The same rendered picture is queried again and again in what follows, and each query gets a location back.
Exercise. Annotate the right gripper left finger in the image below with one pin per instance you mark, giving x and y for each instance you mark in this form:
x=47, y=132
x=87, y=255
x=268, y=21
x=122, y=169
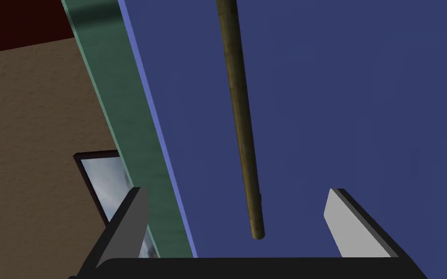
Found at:
x=126, y=228

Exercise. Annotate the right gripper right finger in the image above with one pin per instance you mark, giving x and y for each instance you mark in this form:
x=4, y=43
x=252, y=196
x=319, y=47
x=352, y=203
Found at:
x=353, y=228

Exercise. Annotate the black framed window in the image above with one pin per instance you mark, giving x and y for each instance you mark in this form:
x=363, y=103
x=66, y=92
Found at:
x=105, y=182

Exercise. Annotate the green cupboard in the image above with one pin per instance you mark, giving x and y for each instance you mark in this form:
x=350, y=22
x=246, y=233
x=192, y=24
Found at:
x=130, y=112

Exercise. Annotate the blue cupboard door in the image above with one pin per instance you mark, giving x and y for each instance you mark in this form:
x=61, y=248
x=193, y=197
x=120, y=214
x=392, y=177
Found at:
x=343, y=97

